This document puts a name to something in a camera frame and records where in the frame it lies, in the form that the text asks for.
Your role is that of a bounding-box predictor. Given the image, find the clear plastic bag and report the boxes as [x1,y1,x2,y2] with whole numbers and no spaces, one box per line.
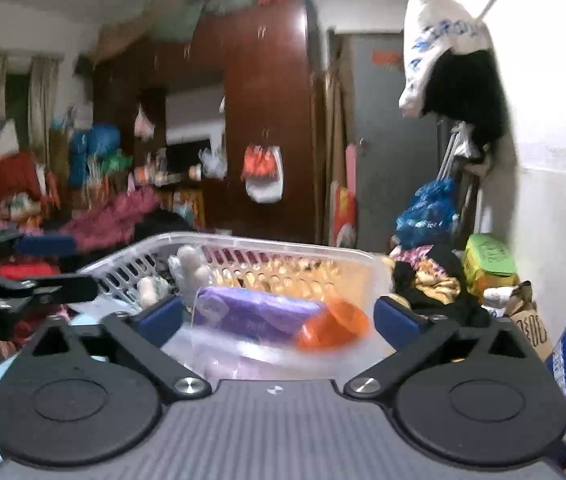
[161,326,394,385]

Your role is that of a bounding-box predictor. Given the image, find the purple tissue pack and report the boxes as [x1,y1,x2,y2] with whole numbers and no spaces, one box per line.
[193,286,324,344]

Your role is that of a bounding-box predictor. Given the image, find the clear plastic slotted basket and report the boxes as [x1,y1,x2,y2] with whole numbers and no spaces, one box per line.
[73,232,391,320]

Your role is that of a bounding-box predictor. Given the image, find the orange bottle cap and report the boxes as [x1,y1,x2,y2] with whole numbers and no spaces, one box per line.
[295,298,371,351]

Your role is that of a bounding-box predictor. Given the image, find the pink floral bedding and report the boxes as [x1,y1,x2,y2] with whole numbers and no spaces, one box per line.
[59,188,159,252]

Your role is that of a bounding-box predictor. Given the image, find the green yellow box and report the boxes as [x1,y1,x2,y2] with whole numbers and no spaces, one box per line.
[463,233,519,297]

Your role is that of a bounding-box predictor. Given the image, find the blue plastic bag by door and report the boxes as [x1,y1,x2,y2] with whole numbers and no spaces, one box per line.
[396,178,458,249]

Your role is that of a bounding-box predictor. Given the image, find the grey metal door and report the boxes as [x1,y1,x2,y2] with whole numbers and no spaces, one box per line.
[348,34,439,252]

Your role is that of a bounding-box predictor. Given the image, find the orange white bag on wardrobe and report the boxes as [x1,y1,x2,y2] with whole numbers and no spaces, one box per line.
[242,145,284,204]

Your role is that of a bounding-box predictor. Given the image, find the dark red wooden wardrobe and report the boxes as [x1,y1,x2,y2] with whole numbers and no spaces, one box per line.
[93,0,324,243]

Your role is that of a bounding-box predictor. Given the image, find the black hanging garment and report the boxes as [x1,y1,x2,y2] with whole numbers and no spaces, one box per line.
[422,49,506,162]

